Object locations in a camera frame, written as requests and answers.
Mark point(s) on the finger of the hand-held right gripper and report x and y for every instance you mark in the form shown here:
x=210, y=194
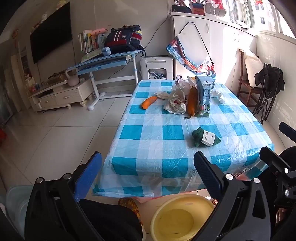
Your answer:
x=271, y=160
x=288, y=131

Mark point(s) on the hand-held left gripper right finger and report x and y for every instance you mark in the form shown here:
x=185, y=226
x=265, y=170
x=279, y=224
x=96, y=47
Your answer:
x=208, y=176

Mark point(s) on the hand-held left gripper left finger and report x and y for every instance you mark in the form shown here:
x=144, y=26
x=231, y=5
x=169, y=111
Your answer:
x=89, y=173

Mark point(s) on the yellow plastic basin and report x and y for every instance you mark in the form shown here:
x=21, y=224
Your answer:
x=175, y=220

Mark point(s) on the green white milk carton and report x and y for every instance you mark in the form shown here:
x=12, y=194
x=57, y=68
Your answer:
x=205, y=97

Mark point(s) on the white tissue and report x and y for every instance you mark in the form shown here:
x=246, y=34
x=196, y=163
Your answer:
x=161, y=94
x=217, y=95

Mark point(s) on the white plastic bag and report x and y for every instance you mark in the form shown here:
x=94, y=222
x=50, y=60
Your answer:
x=177, y=99

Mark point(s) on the curved orange carrot piece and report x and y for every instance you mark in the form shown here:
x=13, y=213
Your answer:
x=149, y=102

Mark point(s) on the person's right hand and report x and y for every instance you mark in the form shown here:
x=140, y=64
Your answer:
x=282, y=214

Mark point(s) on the patterned slipper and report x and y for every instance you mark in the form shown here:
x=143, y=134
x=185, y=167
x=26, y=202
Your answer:
x=128, y=204

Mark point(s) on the person's black trousers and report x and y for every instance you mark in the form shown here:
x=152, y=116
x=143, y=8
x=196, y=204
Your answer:
x=111, y=222

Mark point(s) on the black folding chair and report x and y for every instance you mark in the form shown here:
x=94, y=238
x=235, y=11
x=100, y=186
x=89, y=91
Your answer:
x=269, y=78

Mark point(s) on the blue checked tablecloth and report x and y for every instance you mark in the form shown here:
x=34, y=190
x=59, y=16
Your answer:
x=161, y=143

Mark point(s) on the brown wooden chair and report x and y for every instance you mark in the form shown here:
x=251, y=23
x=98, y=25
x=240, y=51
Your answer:
x=247, y=89

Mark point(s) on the white pillow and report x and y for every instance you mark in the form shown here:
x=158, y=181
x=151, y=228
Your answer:
x=253, y=67

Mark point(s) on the light blue plastic stool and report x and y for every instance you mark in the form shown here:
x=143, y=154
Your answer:
x=16, y=204

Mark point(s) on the cream television stand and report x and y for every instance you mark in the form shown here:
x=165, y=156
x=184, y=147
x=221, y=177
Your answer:
x=60, y=95

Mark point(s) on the pink kettlebell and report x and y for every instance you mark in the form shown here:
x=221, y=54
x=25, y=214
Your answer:
x=73, y=80

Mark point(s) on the brown tray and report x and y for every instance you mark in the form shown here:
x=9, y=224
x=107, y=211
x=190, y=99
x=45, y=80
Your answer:
x=56, y=78

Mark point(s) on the blue study desk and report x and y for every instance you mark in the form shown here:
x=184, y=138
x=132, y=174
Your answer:
x=101, y=62

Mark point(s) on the green picture book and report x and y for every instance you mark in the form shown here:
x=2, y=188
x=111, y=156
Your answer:
x=91, y=55

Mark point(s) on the colourful printed hanging bag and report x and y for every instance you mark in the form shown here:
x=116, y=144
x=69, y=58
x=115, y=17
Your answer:
x=182, y=58

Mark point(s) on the white air purifier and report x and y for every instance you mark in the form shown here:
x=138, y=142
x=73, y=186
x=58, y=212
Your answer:
x=157, y=62

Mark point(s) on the row of books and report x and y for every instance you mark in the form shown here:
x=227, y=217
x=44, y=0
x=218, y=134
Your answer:
x=89, y=42

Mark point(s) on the dark striped backpack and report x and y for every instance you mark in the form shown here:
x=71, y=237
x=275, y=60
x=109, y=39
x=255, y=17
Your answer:
x=122, y=38

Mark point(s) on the pink plush toy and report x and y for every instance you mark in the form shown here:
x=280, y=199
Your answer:
x=99, y=31

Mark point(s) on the black flat television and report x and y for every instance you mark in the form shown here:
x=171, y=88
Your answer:
x=50, y=34

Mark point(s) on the red box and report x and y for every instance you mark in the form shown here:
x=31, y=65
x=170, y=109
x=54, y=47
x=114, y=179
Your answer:
x=197, y=8

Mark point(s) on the black bag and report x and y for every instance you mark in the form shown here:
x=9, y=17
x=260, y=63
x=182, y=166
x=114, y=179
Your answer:
x=181, y=8

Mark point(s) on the white plush toy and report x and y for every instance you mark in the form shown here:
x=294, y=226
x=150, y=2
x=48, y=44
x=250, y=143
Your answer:
x=44, y=17

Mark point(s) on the pastel plush toy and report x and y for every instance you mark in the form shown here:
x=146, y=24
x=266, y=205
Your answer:
x=61, y=2

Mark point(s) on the red wall ornament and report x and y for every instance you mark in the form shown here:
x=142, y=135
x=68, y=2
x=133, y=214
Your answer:
x=15, y=33

